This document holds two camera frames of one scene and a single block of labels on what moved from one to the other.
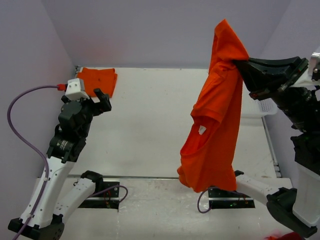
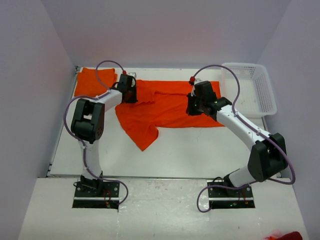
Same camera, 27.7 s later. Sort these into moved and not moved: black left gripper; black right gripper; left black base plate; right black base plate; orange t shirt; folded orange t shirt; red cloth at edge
Moved: black right gripper; black left gripper; orange t shirt
Not moved: left black base plate; folded orange t shirt; red cloth at edge; right black base plate
